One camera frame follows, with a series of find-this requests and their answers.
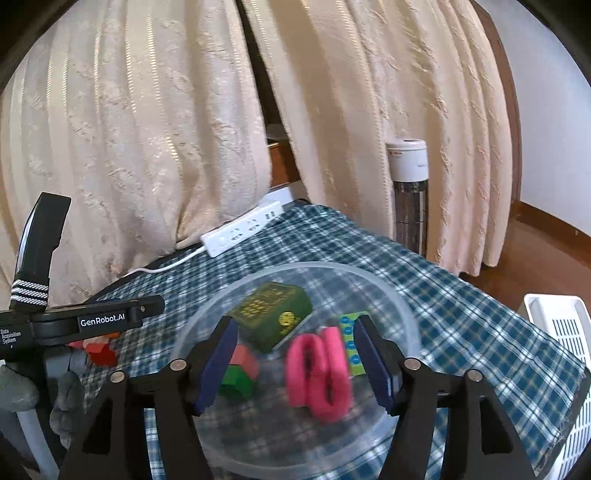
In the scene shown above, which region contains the brown wooden frame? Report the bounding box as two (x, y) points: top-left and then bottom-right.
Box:
(265, 122), (305, 190)

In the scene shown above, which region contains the green wooden block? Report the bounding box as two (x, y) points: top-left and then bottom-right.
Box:
(218, 367), (256, 398)

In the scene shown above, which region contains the pink cloth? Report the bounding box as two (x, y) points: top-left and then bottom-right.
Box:
(285, 325), (352, 423)

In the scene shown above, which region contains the white power strip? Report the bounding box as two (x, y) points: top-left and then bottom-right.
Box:
(201, 199), (284, 258)

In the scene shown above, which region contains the clear plastic bowl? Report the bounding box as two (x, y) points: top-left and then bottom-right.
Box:
(168, 262), (423, 480)

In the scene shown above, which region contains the blue plaid tablecloth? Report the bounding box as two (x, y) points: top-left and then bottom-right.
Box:
(76, 203), (585, 480)

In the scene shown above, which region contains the cream patterned curtain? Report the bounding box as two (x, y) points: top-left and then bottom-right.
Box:
(240, 0), (522, 278)
(0, 0), (273, 310)

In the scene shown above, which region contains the green card with blue dots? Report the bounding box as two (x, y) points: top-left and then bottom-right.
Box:
(338, 311), (370, 377)

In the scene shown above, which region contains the red toy block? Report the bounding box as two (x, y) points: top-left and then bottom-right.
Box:
(69, 335), (118, 367)

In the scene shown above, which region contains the person's left hand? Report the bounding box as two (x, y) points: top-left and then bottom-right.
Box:
(0, 348), (88, 448)

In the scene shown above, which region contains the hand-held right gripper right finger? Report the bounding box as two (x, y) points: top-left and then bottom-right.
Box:
(353, 315), (539, 480)

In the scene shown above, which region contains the red wooden block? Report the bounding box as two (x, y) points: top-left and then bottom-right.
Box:
(229, 345), (260, 379)

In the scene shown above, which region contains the white power cable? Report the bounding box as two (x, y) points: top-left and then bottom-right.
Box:
(122, 247), (208, 278)

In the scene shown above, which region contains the green cardboard box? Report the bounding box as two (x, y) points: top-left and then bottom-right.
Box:
(227, 281), (312, 354)

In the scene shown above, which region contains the white tower fan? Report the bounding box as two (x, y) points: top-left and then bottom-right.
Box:
(385, 137), (430, 257)

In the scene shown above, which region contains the white plastic basket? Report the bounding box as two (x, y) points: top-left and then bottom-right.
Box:
(524, 293), (591, 480)

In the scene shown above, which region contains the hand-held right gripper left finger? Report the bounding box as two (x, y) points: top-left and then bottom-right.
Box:
(58, 316), (239, 480)

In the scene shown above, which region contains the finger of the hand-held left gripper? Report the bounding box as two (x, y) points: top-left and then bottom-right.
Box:
(73, 298), (165, 340)

